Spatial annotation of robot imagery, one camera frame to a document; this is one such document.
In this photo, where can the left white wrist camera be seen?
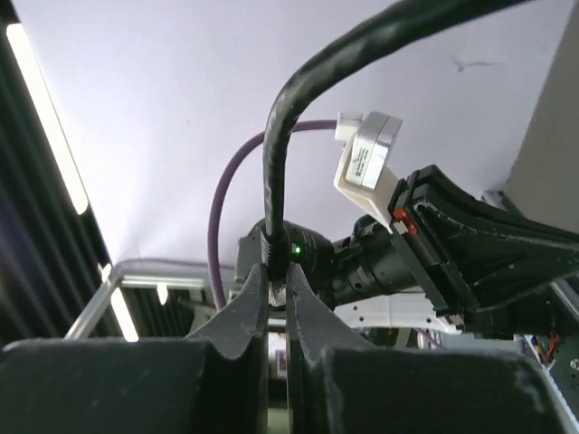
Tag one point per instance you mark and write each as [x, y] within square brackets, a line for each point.
[362, 174]

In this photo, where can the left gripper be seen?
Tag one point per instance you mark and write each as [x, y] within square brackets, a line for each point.
[469, 256]

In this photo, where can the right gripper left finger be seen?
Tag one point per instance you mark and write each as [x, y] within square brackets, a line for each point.
[214, 380]

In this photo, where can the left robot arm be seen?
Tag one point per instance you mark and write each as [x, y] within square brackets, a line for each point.
[366, 264]

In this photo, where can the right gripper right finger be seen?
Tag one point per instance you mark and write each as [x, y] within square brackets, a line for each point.
[340, 383]

